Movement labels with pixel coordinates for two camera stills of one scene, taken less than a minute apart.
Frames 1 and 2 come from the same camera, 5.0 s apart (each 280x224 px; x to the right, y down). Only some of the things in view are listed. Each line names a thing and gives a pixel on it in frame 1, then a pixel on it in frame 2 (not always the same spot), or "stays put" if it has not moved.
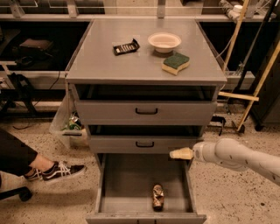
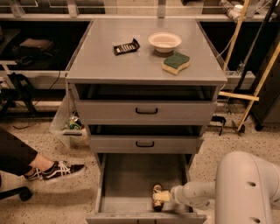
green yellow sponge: x=175 y=63 stays put
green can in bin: x=74 y=122 stays put
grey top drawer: x=146 y=104 stays put
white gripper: x=199 y=152 -> x=178 y=194
